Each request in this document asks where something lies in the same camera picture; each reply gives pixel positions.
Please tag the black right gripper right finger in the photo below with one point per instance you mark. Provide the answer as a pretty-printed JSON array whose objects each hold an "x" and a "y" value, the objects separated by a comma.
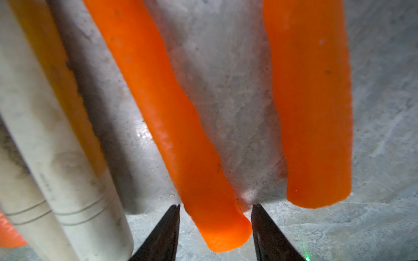
[{"x": 270, "y": 243}]

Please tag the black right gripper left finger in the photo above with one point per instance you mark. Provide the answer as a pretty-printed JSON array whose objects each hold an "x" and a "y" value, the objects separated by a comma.
[{"x": 161, "y": 244}]

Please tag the orange handle sickle long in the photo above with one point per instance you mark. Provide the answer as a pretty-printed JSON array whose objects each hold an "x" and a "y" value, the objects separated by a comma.
[{"x": 193, "y": 163}]

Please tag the orange handle sickle left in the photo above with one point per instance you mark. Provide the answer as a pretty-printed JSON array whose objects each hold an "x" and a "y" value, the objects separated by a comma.
[{"x": 10, "y": 237}]

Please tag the orange handle sickle rightmost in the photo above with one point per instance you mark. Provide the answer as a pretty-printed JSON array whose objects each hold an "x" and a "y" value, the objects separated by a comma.
[{"x": 311, "y": 82}]

